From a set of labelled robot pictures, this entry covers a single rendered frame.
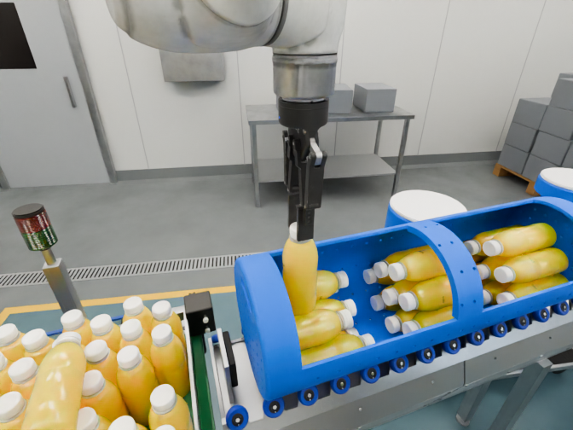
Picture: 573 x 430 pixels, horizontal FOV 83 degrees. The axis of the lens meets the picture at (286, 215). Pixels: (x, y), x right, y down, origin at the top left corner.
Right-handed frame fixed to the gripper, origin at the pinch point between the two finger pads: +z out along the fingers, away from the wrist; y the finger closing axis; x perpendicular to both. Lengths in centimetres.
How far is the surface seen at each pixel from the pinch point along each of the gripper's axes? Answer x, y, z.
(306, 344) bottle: 1.4, -8.3, 23.5
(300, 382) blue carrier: 4.7, -13.7, 26.0
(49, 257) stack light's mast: 54, 35, 21
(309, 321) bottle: -0.3, -5.6, 20.6
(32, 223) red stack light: 53, 33, 10
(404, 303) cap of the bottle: -23.3, -5.2, 23.8
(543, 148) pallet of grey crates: -350, 182, 84
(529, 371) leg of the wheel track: -87, -6, 77
